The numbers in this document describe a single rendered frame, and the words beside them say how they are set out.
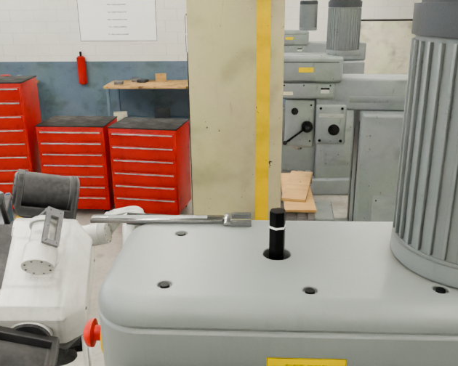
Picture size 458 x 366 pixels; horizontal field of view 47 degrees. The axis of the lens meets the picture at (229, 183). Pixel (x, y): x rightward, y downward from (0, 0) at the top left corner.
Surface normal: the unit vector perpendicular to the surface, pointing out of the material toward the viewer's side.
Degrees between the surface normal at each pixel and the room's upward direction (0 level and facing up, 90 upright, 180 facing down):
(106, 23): 90
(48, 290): 34
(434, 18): 90
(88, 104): 90
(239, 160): 90
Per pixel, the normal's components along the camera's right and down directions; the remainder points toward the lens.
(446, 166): -0.77, 0.22
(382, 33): -0.05, 0.33
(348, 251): -0.01, -0.95
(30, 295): 0.15, -0.61
